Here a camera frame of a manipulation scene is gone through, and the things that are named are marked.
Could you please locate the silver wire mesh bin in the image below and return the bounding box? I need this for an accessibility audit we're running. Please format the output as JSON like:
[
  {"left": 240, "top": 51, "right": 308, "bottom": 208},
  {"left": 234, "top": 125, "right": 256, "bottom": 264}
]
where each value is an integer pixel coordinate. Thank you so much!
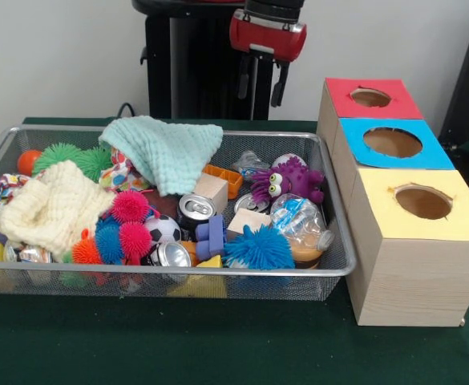
[{"left": 0, "top": 124, "right": 358, "bottom": 302}]

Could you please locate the white cloth with colourful dots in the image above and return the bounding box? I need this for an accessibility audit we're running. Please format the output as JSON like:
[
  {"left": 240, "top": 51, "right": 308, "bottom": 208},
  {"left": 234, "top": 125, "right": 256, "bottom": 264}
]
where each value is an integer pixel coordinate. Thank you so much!
[{"left": 99, "top": 147, "right": 153, "bottom": 193}]

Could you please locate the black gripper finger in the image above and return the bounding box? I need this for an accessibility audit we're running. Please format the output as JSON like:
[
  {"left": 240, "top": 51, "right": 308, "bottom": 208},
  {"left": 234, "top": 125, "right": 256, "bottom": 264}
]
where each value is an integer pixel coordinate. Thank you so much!
[
  {"left": 237, "top": 54, "right": 253, "bottom": 100},
  {"left": 270, "top": 63, "right": 291, "bottom": 108}
]

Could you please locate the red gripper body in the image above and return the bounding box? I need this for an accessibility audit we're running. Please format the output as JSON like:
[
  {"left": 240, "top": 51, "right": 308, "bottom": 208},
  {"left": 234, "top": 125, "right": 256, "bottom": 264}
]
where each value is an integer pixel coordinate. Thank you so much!
[{"left": 228, "top": 10, "right": 308, "bottom": 63}]

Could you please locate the cream waffle cloth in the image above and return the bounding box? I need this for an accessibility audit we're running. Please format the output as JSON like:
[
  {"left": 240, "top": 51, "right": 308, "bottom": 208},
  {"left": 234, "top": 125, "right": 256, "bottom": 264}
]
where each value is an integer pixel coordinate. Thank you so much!
[{"left": 0, "top": 160, "right": 117, "bottom": 261}]

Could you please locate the mint green waffle cloth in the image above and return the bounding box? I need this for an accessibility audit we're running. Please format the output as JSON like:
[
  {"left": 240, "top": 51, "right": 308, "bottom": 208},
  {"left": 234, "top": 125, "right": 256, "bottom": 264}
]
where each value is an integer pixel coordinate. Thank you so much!
[{"left": 98, "top": 115, "right": 224, "bottom": 197}]

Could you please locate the orange smooth ball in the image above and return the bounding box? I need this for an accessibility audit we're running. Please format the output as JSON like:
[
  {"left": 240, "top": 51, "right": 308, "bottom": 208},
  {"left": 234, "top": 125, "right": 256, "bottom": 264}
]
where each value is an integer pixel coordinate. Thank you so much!
[{"left": 16, "top": 149, "right": 44, "bottom": 176}]

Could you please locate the wooden box with three holes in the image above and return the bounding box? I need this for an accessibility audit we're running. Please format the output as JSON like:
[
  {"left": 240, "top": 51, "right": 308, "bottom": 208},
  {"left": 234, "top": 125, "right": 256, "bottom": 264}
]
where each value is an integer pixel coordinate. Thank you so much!
[{"left": 316, "top": 77, "right": 469, "bottom": 328}]

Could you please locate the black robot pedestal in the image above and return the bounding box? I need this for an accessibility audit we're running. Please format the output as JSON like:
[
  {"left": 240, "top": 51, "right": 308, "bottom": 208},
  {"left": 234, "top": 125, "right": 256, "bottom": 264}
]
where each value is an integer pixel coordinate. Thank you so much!
[{"left": 131, "top": 0, "right": 301, "bottom": 121}]

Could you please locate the crushed clear plastic bottle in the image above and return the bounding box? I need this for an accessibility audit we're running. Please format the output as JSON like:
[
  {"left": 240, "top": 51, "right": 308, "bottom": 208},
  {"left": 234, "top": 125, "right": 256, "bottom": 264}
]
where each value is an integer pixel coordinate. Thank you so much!
[{"left": 269, "top": 193, "right": 336, "bottom": 249}]

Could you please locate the blue spiky rubber ball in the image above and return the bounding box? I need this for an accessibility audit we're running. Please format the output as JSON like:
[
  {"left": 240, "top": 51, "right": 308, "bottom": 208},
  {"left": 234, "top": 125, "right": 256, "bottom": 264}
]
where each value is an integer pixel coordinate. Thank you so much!
[{"left": 222, "top": 225, "right": 297, "bottom": 270}]

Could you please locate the purple spiky monster toy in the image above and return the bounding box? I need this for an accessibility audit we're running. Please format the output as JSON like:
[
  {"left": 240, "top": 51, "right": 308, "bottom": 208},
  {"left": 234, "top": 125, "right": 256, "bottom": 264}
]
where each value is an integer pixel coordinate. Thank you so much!
[{"left": 252, "top": 162, "right": 326, "bottom": 204}]

